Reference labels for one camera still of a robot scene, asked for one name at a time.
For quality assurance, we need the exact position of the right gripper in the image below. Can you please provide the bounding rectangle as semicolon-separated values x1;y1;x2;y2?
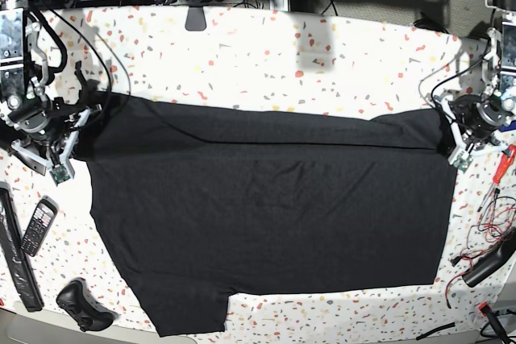
10;104;102;186

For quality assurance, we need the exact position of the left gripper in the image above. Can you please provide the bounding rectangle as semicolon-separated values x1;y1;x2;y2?
435;93;514;172

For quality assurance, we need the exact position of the black T-shirt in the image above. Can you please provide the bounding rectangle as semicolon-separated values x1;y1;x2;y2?
75;96;456;337

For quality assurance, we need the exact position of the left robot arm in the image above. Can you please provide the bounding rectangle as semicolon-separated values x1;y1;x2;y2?
427;0;515;172

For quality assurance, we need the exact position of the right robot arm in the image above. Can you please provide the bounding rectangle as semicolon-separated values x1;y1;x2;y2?
1;0;102;184

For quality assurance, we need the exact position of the long black bar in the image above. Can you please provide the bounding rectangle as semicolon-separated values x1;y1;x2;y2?
1;182;44;313

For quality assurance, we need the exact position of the black game controller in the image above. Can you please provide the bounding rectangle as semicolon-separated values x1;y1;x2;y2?
56;280;114;332

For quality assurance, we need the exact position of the red black clamp tool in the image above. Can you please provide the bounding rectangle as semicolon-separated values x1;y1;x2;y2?
478;302;513;344

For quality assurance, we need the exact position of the red handled screwdriver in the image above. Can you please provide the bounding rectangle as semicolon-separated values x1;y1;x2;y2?
477;145;515;212

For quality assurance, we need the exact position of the black cordless phone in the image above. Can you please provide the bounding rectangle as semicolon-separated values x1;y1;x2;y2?
21;196;59;257

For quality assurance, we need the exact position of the red black wire bundle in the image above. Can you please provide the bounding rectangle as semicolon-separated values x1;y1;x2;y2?
444;194;516;309

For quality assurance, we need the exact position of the black cylinder handle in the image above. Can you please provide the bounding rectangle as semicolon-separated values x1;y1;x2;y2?
462;227;515;288

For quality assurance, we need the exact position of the black cable on table edge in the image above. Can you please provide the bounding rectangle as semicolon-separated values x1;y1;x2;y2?
415;321;456;341

